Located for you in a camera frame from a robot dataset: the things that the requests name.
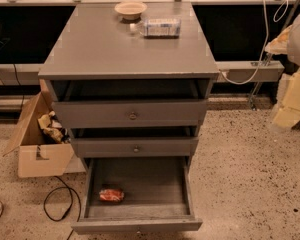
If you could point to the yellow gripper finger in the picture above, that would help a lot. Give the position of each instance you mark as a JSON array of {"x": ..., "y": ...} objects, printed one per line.
[
  {"x": 286, "y": 112},
  {"x": 280, "y": 44}
]

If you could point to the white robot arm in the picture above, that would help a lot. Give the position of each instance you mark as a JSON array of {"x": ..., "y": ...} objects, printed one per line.
[{"x": 286, "y": 113}]

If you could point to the grey drawer cabinet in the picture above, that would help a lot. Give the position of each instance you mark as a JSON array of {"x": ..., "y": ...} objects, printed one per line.
[{"x": 99, "y": 59}]

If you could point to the grey bottom drawer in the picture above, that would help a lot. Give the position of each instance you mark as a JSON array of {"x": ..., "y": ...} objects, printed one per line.
[{"x": 157, "y": 196}]

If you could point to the grey drawer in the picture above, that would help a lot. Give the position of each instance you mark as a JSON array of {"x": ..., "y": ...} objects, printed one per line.
[
  {"x": 157, "y": 196},
  {"x": 133, "y": 113},
  {"x": 135, "y": 142}
]

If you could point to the grey middle drawer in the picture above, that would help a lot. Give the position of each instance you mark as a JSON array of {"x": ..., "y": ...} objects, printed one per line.
[{"x": 135, "y": 142}]

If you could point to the grey top drawer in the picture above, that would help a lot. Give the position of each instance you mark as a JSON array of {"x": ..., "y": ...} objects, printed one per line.
[{"x": 133, "y": 113}]

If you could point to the clear plastic water bottle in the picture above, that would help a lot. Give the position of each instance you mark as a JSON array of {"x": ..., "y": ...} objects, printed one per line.
[{"x": 166, "y": 28}]

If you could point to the beige bowl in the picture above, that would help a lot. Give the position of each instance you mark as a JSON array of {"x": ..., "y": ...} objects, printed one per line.
[{"x": 130, "y": 10}]

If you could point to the crumpled snack bags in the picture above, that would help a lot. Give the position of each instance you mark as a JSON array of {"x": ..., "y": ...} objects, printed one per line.
[{"x": 51, "y": 127}]

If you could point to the open cardboard box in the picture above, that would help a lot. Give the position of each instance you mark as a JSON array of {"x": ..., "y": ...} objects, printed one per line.
[{"x": 36, "y": 157}]

